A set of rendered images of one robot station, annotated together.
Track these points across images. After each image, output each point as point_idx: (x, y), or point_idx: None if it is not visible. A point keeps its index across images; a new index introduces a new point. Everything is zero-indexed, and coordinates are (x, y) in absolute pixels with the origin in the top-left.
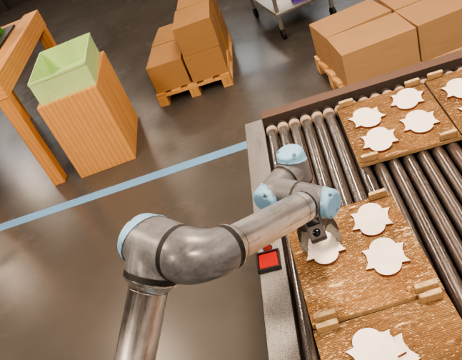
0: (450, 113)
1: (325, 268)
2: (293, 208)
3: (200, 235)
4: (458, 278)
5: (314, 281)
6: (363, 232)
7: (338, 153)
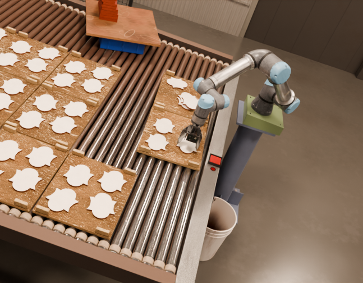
0: (55, 169)
1: None
2: (219, 71)
3: (259, 50)
4: (142, 109)
5: None
6: (165, 138)
7: (138, 200)
